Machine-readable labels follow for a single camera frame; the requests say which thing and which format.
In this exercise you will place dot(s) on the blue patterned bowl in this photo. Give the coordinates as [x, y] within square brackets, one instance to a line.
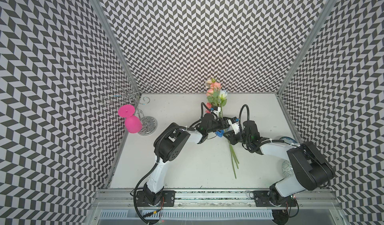
[288, 139]

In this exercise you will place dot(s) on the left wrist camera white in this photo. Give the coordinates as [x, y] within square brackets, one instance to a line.
[216, 112]

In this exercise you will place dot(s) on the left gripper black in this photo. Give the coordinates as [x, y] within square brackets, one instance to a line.
[226, 122]

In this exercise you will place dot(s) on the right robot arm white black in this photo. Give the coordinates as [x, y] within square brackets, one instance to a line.
[311, 170]

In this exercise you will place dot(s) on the aluminium mounting rail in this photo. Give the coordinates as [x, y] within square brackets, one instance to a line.
[214, 204]

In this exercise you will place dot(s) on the artificial rose bouquet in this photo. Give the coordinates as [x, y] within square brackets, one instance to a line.
[217, 98]

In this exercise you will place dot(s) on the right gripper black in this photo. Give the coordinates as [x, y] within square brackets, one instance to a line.
[231, 135]

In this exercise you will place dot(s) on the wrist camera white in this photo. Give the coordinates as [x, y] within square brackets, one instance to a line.
[234, 125]
[216, 112]

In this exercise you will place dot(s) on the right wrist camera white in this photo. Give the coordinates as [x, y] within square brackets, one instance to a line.
[234, 125]

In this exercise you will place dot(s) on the wire glass rack stand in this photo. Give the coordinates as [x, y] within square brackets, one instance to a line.
[118, 95]

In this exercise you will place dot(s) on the blue tape dispenser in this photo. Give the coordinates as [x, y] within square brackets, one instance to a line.
[220, 133]

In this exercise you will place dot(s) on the patterned round plate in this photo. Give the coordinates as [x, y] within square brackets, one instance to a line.
[287, 169]

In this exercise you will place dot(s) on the pink wine glass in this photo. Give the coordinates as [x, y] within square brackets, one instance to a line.
[132, 123]

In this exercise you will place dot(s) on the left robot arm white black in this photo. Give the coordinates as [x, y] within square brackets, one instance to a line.
[168, 146]

